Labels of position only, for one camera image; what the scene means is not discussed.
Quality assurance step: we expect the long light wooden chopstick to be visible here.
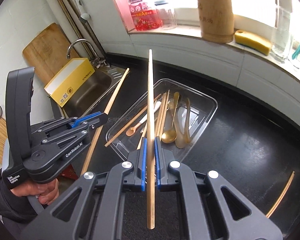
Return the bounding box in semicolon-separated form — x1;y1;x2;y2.
147;49;155;230

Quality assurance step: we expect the person's left hand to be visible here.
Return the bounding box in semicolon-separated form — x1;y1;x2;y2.
11;179;59;205

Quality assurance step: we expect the gold metal spoon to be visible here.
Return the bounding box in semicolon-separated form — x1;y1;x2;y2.
161;92;180;144

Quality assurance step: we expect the crossing light wooden chopstick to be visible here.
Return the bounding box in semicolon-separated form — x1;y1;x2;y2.
155;90;170;137

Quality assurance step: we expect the small wooden spoon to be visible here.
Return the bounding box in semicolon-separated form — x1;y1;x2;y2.
125;93;163;137

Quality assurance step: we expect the yellow cardboard box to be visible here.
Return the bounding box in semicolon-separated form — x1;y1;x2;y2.
44;58;95;107

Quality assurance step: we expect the clear plastic utensil tray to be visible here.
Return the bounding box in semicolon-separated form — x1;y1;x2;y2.
106;79;218;161

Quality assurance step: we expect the stainless steel sink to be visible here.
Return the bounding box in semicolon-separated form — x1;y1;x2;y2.
59;65;126;118

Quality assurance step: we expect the dark reddish wooden chopstick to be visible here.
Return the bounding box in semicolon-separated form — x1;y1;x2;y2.
104;105;147;147

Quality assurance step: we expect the chrome sink faucet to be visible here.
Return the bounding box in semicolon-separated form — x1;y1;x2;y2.
66;38;109;69

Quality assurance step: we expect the wooden cutting board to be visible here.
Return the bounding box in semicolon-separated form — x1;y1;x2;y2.
23;23;70;85

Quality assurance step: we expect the red detergent bottle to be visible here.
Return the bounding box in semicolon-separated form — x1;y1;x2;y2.
127;0;162;31

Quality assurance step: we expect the chopstick on right counter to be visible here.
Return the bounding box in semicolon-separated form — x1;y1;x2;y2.
266;171;295;218

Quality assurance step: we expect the yellow sponge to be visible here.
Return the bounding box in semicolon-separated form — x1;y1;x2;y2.
234;30;272;56

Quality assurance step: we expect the small bamboo cup holder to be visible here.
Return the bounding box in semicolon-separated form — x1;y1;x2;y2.
197;0;234;44

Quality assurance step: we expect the clear glass jar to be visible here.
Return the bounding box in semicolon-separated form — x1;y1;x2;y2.
271;6;293;63

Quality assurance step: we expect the white handled spoon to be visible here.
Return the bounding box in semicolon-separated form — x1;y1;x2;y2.
133;101;163;133

